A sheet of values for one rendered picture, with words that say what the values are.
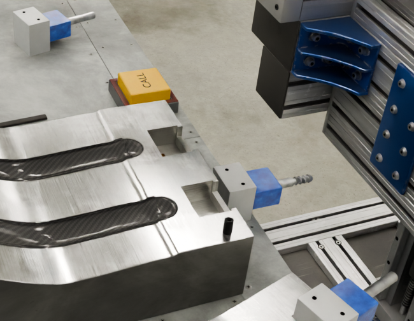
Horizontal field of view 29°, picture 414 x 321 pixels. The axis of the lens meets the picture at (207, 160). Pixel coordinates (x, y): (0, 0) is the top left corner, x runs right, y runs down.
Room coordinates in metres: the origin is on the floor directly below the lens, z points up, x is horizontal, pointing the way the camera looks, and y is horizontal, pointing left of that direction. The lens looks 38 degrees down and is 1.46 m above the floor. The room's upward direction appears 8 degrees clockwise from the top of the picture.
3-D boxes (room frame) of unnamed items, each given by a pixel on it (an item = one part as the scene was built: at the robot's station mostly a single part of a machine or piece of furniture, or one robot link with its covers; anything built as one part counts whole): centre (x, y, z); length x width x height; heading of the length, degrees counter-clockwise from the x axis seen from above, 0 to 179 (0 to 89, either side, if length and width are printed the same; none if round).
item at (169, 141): (0.76, 0.04, 0.87); 0.05 x 0.05 x 0.04; 28
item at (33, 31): (1.11, 0.26, 0.83); 0.13 x 0.05 x 0.05; 134
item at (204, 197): (0.66, -0.01, 0.87); 0.05 x 0.05 x 0.04; 28
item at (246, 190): (0.77, -0.08, 0.83); 0.13 x 0.05 x 0.05; 118
